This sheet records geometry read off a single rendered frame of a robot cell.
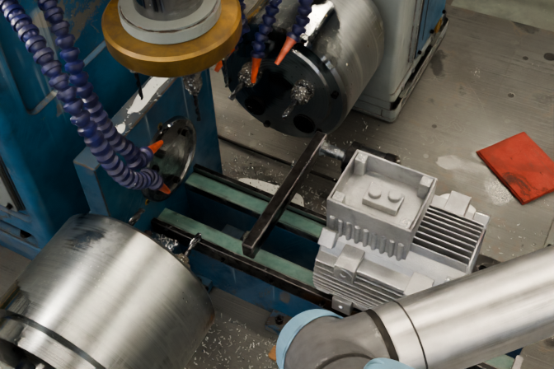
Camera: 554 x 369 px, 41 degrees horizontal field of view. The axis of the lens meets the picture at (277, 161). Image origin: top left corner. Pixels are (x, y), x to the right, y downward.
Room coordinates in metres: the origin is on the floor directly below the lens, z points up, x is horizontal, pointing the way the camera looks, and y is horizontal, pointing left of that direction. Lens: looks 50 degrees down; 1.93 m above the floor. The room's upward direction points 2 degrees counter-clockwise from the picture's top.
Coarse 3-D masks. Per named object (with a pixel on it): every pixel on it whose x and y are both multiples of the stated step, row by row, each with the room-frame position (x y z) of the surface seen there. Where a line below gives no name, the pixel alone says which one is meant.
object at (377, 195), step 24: (360, 168) 0.66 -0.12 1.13; (384, 168) 0.66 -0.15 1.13; (408, 168) 0.65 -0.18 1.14; (336, 192) 0.61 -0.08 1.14; (360, 192) 0.63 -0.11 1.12; (384, 192) 0.62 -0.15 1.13; (408, 192) 0.63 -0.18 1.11; (432, 192) 0.61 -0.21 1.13; (336, 216) 0.59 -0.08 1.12; (360, 216) 0.57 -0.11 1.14; (384, 216) 0.59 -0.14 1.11; (408, 216) 0.59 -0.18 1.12; (360, 240) 0.57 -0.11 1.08; (384, 240) 0.55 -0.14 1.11; (408, 240) 0.54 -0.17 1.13
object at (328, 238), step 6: (474, 216) 0.60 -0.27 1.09; (480, 216) 0.60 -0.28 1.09; (486, 216) 0.60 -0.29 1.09; (480, 222) 0.59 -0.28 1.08; (486, 222) 0.59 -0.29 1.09; (324, 228) 0.59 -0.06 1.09; (324, 234) 0.58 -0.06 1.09; (330, 234) 0.58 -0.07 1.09; (336, 234) 0.58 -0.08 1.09; (318, 240) 0.58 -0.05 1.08; (324, 240) 0.58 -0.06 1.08; (330, 240) 0.57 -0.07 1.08; (336, 240) 0.58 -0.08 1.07; (324, 246) 0.57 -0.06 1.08; (330, 246) 0.57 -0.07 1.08; (444, 282) 0.50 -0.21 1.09; (318, 288) 0.57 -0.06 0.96
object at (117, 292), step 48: (96, 240) 0.53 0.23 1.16; (144, 240) 0.53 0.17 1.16; (48, 288) 0.47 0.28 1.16; (96, 288) 0.46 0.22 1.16; (144, 288) 0.47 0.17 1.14; (192, 288) 0.49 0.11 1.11; (0, 336) 0.42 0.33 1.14; (48, 336) 0.41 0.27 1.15; (96, 336) 0.41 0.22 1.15; (144, 336) 0.42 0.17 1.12; (192, 336) 0.45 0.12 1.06
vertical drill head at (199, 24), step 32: (128, 0) 0.77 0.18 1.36; (160, 0) 0.72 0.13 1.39; (192, 0) 0.74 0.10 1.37; (224, 0) 0.79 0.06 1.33; (128, 32) 0.73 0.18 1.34; (160, 32) 0.70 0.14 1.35; (192, 32) 0.71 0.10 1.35; (224, 32) 0.72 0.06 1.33; (128, 64) 0.69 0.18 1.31; (160, 64) 0.68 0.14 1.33; (192, 64) 0.68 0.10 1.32; (224, 64) 0.77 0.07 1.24
